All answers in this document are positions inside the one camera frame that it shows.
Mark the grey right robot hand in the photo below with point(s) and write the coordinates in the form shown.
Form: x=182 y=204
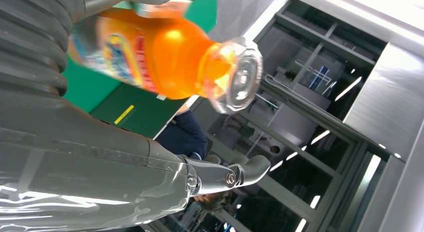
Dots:
x=82 y=177

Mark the dark framed glass partition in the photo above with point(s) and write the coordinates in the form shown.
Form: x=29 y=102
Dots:
x=298 y=177

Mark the person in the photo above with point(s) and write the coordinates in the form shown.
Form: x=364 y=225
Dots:
x=185 y=134

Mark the dark green laptop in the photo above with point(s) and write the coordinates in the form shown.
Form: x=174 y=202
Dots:
x=139 y=115

